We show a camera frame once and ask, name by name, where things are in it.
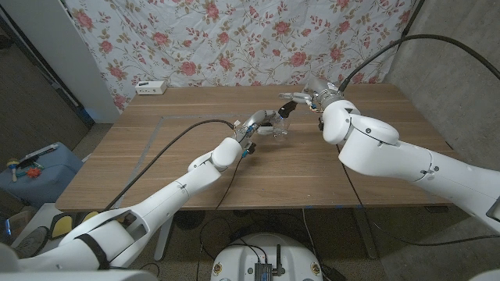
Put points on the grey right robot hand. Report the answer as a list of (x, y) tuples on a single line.
[(322, 91)]

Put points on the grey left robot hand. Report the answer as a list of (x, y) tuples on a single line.
[(259, 117)]

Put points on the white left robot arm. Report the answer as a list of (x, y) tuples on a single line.
[(164, 203)]

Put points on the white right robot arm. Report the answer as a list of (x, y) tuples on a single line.
[(390, 152)]

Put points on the floral backdrop cloth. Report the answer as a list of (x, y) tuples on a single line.
[(242, 43)]

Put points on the black backdrop pole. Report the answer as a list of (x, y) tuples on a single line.
[(410, 21)]

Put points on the white power strip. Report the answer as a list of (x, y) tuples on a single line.
[(150, 87)]

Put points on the round black floor fan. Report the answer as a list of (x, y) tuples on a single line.
[(189, 219)]

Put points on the white robot torso base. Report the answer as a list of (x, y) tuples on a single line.
[(242, 257)]

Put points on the white table leg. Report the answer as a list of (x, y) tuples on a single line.
[(365, 234), (164, 238)]

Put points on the blue storage box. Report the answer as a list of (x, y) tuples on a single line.
[(51, 183)]

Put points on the yellow and black pad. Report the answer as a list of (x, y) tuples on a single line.
[(62, 226)]

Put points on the red toy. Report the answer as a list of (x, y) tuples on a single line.
[(33, 173)]

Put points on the yellow toy maraca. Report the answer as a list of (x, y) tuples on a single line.
[(13, 166)]

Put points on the white wall panel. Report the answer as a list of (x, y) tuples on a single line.
[(58, 47)]

